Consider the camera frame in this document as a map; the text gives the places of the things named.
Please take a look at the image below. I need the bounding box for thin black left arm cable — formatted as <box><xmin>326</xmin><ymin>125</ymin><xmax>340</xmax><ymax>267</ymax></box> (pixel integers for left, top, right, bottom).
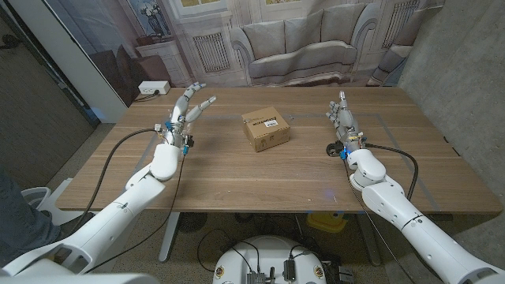
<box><xmin>84</xmin><ymin>154</ymin><xmax>187</xmax><ymax>274</ymax></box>

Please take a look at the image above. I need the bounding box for white table leg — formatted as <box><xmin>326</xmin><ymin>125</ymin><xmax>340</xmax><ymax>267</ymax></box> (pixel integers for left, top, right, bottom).
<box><xmin>357</xmin><ymin>212</ymin><xmax>382</xmax><ymax>267</ymax></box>
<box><xmin>158</xmin><ymin>211</ymin><xmax>181</xmax><ymax>263</ymax></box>

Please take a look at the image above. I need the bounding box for black grip trainer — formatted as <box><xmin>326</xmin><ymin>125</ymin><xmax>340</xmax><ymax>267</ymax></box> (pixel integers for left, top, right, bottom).
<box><xmin>325</xmin><ymin>140</ymin><xmax>345</xmax><ymax>158</ymax></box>

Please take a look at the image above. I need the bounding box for black round floor object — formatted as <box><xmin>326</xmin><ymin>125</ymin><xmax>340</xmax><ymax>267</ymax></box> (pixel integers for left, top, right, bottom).
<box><xmin>177</xmin><ymin>211</ymin><xmax>208</xmax><ymax>234</ymax></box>

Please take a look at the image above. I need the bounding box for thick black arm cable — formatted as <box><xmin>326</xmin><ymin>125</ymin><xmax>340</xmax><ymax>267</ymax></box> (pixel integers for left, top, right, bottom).
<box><xmin>72</xmin><ymin>127</ymin><xmax>159</xmax><ymax>234</ymax></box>
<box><xmin>365</xmin><ymin>142</ymin><xmax>419</xmax><ymax>202</ymax></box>

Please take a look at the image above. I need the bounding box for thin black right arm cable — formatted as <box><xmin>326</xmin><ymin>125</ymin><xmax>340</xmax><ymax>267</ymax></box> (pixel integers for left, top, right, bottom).
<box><xmin>342</xmin><ymin>159</ymin><xmax>417</xmax><ymax>284</ymax></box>

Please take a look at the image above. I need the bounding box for yellow object under table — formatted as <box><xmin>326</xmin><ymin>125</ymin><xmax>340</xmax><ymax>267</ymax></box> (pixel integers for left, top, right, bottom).
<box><xmin>306</xmin><ymin>211</ymin><xmax>348</xmax><ymax>234</ymax></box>

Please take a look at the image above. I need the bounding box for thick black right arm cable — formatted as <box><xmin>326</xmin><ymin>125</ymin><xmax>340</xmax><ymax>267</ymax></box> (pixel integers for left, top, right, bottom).
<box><xmin>365</xmin><ymin>142</ymin><xmax>419</xmax><ymax>202</ymax></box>

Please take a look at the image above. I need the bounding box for white stand base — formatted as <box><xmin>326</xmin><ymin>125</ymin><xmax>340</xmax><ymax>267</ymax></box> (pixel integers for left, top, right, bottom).
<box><xmin>21</xmin><ymin>177</ymin><xmax>111</xmax><ymax>228</ymax></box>

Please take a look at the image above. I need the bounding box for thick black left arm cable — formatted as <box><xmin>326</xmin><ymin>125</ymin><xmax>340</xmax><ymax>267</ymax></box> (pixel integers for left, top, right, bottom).
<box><xmin>72</xmin><ymin>127</ymin><xmax>159</xmax><ymax>234</ymax></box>

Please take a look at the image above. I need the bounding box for printed living room backdrop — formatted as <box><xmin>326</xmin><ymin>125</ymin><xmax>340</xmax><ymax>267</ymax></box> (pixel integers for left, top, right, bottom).
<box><xmin>43</xmin><ymin>0</ymin><xmax>447</xmax><ymax>107</ymax></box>

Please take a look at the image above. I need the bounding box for white power strip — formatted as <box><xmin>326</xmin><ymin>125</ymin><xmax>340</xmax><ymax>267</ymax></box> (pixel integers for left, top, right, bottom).
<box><xmin>137</xmin><ymin>80</ymin><xmax>171</xmax><ymax>95</ymax></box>

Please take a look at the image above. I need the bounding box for person leg in jeans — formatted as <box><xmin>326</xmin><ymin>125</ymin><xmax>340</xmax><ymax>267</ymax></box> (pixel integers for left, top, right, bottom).
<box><xmin>0</xmin><ymin>169</ymin><xmax>62</xmax><ymax>265</ymax></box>

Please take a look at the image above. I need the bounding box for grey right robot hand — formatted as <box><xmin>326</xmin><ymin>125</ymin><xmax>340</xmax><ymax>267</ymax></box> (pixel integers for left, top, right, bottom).
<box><xmin>325</xmin><ymin>90</ymin><xmax>366</xmax><ymax>153</ymax></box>

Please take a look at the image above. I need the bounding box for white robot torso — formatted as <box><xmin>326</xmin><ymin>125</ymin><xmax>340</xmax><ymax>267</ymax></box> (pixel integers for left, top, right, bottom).
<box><xmin>212</xmin><ymin>235</ymin><xmax>327</xmax><ymax>284</ymax></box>

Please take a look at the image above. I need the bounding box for black shoe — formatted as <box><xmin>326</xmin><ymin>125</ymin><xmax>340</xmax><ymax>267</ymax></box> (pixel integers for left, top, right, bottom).
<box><xmin>58</xmin><ymin>211</ymin><xmax>97</xmax><ymax>237</ymax></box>

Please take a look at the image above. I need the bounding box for clear plastic clamshell container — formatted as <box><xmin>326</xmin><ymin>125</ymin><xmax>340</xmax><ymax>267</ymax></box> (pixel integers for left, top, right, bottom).
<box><xmin>157</xmin><ymin>115</ymin><xmax>198</xmax><ymax>139</ymax></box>

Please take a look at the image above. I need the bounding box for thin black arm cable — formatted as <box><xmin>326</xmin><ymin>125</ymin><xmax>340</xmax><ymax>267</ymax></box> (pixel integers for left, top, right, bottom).
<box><xmin>342</xmin><ymin>159</ymin><xmax>417</xmax><ymax>284</ymax></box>
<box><xmin>84</xmin><ymin>154</ymin><xmax>187</xmax><ymax>274</ymax></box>

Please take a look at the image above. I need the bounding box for black floor cable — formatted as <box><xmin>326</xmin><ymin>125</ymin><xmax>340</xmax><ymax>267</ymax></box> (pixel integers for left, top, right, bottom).
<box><xmin>196</xmin><ymin>227</ymin><xmax>261</xmax><ymax>274</ymax></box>

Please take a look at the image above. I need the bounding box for brown cardboard box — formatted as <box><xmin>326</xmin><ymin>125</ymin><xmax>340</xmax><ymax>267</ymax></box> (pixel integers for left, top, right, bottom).
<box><xmin>241</xmin><ymin>106</ymin><xmax>291</xmax><ymax>153</ymax></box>

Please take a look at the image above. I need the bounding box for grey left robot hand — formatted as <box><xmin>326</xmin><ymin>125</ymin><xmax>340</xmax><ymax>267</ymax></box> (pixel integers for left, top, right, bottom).
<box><xmin>163</xmin><ymin>81</ymin><xmax>218</xmax><ymax>148</ymax></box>

